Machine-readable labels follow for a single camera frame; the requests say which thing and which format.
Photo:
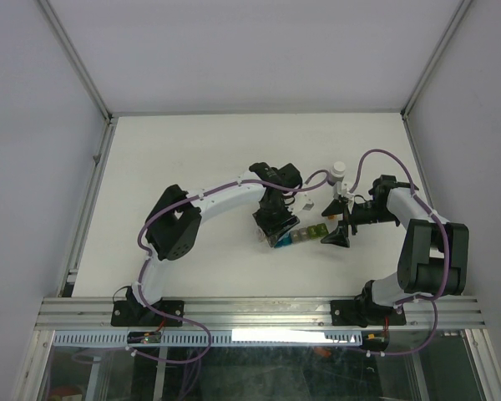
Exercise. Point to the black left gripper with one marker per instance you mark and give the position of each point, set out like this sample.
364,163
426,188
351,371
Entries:
286,222

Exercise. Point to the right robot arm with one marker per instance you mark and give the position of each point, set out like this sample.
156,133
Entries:
432,262

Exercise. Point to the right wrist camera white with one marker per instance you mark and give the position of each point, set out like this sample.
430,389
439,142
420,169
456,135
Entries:
341,192

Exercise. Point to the clear pill bottle with capsules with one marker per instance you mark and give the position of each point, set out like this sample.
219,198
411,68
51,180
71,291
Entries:
260,235

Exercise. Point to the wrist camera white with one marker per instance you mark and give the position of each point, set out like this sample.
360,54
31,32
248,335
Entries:
301,202
341,192

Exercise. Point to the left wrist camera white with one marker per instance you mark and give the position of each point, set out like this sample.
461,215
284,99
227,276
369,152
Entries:
301,202

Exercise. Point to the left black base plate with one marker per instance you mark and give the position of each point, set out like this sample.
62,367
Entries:
130,313

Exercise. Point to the grey slotted cable duct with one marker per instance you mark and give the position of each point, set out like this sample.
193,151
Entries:
240,337

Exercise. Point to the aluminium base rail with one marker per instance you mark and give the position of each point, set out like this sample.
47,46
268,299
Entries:
225,313

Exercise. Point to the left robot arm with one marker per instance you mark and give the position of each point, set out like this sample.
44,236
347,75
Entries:
171,228

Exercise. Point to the white pill bottle blue label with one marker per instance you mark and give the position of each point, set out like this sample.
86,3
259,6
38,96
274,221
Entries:
337,174

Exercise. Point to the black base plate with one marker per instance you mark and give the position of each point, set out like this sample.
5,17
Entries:
359,314
130,313

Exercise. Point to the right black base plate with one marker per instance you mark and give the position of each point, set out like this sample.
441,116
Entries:
359,314

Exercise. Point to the left aluminium frame post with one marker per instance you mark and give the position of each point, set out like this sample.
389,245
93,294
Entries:
66,44

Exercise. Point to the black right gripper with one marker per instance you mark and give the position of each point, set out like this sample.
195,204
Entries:
339,236

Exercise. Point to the aluminium frame post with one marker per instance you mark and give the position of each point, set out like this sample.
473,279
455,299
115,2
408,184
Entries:
451,28
66,44

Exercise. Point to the right aluminium frame post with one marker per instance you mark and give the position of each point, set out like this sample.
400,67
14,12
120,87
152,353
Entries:
451,28

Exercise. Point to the multicolour weekly pill organizer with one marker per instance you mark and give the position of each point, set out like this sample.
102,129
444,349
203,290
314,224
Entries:
304,234

